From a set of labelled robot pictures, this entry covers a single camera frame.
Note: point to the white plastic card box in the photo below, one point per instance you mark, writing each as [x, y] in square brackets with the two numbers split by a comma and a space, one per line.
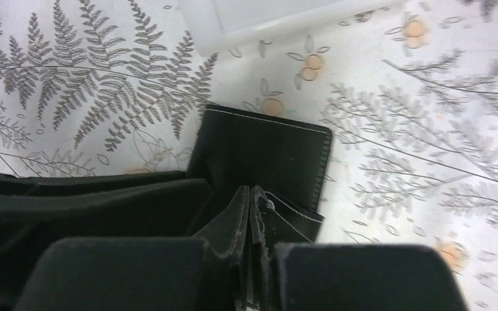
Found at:
[217, 26]

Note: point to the black leather card holder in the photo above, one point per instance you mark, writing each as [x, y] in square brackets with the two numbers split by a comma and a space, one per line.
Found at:
[286, 158]

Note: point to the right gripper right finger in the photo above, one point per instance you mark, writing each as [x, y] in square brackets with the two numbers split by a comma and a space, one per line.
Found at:
[274, 219]

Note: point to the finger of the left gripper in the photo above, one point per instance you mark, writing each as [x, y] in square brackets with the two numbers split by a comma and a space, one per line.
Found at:
[35, 212]

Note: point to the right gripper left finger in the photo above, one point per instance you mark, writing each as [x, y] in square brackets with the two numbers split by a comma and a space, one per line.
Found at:
[225, 279]

